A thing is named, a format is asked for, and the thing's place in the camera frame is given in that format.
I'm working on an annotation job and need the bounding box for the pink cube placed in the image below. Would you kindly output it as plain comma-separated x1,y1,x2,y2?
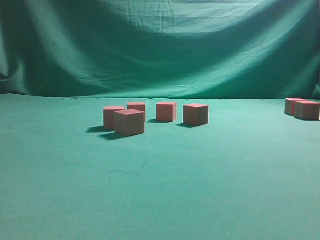
156,101,177,122
183,103,209,126

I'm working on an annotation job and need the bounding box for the pink cube carried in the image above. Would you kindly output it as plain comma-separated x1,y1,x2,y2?
103,106,125,130
127,102,146,118
114,109,145,137

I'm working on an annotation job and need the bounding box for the pink cube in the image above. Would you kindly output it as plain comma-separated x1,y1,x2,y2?
284,98,306,117
293,101,320,121

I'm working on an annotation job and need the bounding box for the green cloth backdrop and cover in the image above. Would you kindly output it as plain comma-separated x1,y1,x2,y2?
0,0,320,240

